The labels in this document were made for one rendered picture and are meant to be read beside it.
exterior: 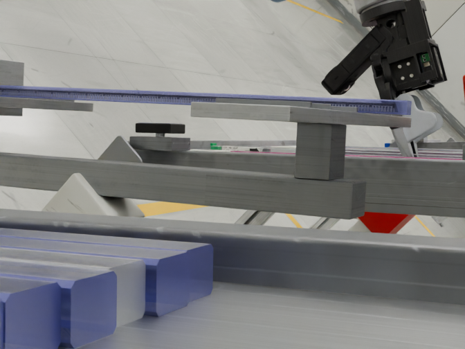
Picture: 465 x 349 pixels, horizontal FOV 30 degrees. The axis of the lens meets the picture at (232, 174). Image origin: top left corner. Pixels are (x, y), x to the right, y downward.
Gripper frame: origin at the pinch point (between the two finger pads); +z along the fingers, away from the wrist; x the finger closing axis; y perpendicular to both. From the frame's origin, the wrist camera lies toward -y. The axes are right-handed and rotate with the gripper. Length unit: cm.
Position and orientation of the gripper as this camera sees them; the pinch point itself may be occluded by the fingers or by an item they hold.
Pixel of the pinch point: (407, 155)
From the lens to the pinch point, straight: 119.8
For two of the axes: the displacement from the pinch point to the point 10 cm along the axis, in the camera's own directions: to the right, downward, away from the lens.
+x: 4.1, -0.4, 9.1
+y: 8.8, -2.5, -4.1
